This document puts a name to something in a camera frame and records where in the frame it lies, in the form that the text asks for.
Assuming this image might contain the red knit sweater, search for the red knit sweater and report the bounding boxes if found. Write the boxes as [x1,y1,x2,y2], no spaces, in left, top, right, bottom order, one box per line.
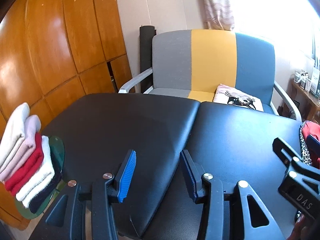
[302,121,319,168]

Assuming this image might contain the person's right hand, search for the person's right hand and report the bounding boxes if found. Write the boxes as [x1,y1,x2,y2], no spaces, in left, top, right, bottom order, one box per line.
[287,215,320,240]

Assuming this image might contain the dark navy folded garment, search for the dark navy folded garment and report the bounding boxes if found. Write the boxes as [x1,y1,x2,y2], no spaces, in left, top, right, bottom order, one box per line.
[29,174,61,213]

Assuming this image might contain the wooden side shelf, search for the wooden side shelf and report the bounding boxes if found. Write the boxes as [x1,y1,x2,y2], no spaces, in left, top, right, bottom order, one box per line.
[290,78,319,124]

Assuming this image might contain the clutter on shelf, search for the clutter on shelf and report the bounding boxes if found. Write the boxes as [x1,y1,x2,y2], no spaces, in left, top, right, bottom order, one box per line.
[292,55,320,97]

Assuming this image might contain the red folded sweater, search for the red folded sweater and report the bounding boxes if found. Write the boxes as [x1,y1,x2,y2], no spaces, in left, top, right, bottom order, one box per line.
[5,133,44,196]

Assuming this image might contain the green glass side table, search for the green glass side table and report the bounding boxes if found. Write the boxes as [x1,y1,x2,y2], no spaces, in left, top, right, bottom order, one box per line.
[15,136,65,219]

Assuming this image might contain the pink printed cushion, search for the pink printed cushion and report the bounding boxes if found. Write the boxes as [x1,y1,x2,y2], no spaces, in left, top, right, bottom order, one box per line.
[213,84,264,112]

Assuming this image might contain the pink folded sweater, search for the pink folded sweater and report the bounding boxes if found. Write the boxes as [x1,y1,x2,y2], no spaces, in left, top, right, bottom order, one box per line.
[1,115,41,182]

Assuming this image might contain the grey yellow blue armchair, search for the grey yellow blue armchair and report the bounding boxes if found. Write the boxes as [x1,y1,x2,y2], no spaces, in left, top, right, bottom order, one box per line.
[119,29,302,121]

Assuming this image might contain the patterned beige curtain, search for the patterned beige curtain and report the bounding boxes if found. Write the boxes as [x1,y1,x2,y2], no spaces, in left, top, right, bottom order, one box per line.
[204,0,234,31]

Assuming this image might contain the wooden wardrobe doors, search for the wooden wardrobe doors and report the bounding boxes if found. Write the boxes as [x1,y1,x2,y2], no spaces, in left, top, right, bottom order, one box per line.
[0,0,133,230]

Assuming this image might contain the black rolled mat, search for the black rolled mat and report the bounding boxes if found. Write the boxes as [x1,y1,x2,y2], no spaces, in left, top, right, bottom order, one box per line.
[139,25,156,93]

